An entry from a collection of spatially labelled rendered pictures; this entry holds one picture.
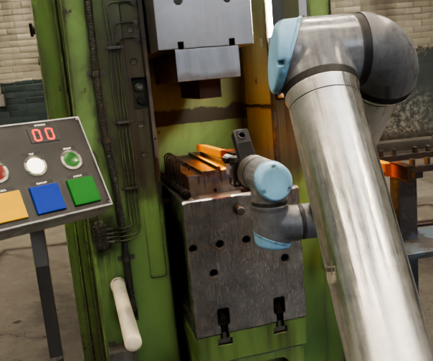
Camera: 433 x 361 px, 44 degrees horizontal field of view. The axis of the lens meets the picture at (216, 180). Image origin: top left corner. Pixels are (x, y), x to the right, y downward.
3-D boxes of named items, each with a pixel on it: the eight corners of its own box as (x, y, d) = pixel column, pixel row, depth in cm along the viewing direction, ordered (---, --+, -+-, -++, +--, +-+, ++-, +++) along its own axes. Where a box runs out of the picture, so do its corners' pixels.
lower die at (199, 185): (249, 188, 171) (247, 162, 170) (189, 197, 167) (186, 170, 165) (215, 170, 211) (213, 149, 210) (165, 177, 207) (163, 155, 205)
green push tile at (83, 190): (101, 199, 143) (92, 174, 145) (76, 205, 138) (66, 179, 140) (99, 201, 144) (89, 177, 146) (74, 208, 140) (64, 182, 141)
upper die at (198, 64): (241, 76, 165) (238, 44, 163) (178, 82, 160) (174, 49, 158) (207, 79, 205) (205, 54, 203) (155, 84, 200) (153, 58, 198)
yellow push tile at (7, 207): (29, 216, 131) (19, 189, 132) (-2, 223, 126) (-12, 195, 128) (27, 219, 132) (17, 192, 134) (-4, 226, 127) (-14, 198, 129)
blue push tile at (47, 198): (67, 207, 137) (57, 181, 139) (38, 214, 132) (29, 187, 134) (65, 210, 138) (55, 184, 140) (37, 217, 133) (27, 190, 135)
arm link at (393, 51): (426, -9, 86) (335, 205, 142) (352, -4, 84) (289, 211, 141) (454, 40, 80) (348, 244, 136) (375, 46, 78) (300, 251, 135)
